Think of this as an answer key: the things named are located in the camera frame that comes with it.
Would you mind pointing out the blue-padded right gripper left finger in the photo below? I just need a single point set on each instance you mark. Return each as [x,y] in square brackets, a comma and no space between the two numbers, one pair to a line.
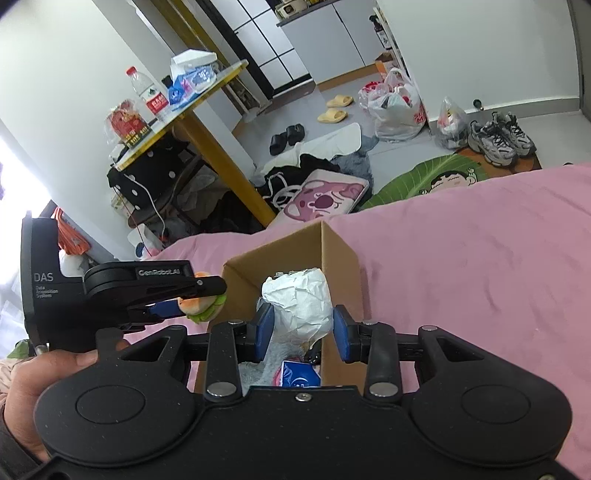
[226,346]

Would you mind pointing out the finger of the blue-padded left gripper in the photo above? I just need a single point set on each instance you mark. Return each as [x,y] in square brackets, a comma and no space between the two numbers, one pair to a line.
[198,286]
[161,308]

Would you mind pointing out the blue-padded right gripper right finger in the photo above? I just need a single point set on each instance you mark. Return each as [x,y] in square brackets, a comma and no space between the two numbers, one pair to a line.
[380,348]

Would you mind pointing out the hamburger plush toy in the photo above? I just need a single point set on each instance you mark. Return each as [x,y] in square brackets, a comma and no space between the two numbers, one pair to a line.
[203,309]

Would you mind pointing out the blue Vinda tissue pack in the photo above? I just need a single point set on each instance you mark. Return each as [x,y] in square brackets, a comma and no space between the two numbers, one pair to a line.
[299,375]

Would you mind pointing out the white paper ball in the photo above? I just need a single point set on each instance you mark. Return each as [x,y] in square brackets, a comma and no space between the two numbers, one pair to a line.
[302,304]

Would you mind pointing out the person's left hand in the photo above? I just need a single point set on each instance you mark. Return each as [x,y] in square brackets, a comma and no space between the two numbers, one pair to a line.
[31,378]

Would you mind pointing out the dark side chair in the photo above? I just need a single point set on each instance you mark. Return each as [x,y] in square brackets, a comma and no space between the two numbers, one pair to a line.
[172,202]

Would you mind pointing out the brown cardboard box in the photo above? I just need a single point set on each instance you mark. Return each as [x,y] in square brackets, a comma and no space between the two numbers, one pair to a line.
[247,261]

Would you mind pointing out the black polka dot bag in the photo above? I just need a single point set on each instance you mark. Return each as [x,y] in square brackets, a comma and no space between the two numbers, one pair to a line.
[163,167]

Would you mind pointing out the black clothes pile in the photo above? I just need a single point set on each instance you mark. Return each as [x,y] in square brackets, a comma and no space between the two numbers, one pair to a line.
[295,175]

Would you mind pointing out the pink bear tote bag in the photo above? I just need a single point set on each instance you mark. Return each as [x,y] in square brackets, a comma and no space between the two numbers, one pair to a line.
[323,194]

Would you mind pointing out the pink bed sheet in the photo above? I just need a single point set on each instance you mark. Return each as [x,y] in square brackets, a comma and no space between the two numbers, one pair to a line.
[503,264]

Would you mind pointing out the left black slipper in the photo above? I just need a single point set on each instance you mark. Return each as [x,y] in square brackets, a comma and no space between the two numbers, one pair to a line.
[278,143]

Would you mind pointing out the black slipper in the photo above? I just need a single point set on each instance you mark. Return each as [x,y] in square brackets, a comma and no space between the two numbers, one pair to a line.
[278,143]
[295,134]

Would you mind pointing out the round table with yellow leg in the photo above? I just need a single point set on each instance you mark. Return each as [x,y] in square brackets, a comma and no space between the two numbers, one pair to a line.
[216,144]

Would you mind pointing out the red snack bag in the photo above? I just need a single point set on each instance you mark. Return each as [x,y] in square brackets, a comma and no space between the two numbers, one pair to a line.
[125,125]

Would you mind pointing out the right black slipper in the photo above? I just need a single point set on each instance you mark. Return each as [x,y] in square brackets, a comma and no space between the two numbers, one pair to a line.
[295,134]

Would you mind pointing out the clear plastic water bottle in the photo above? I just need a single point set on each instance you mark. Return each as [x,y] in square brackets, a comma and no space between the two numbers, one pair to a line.
[155,101]

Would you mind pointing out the green leaf cartoon rug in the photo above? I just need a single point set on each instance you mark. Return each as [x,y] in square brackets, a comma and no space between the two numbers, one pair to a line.
[461,169]

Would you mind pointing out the white floor mat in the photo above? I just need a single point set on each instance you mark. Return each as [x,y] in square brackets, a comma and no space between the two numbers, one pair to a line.
[344,141]

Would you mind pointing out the left yellow slipper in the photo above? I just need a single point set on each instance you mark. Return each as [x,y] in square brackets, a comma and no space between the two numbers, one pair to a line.
[333,116]

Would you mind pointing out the yellow slipper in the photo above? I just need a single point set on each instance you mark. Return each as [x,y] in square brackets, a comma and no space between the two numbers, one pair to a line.
[333,116]
[340,101]

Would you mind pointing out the blue white tissue bag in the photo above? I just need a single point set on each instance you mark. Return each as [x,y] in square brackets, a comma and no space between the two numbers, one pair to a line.
[191,73]

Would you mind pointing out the small clear trash bag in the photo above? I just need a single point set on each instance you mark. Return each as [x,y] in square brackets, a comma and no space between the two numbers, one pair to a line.
[452,126]

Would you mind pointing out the right yellow slipper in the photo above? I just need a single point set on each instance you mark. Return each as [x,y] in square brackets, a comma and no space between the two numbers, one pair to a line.
[340,101]

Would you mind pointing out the large white plastic bag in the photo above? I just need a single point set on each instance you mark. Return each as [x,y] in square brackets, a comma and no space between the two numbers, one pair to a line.
[394,106]

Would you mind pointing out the grey sneaker left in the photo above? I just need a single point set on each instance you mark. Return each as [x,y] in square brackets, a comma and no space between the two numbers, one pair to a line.
[487,140]

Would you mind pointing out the grey sneaker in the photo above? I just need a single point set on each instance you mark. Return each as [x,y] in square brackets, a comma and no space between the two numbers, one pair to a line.
[487,140]
[508,126]

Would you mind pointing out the grey sneaker right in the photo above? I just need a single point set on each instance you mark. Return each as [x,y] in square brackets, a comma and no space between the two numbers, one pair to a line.
[508,126]

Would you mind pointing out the white kitchen cabinet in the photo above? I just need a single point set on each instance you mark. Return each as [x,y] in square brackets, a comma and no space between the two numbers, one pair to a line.
[334,38]

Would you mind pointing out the black spray bottle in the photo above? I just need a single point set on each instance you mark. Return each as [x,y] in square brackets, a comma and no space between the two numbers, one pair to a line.
[380,32]

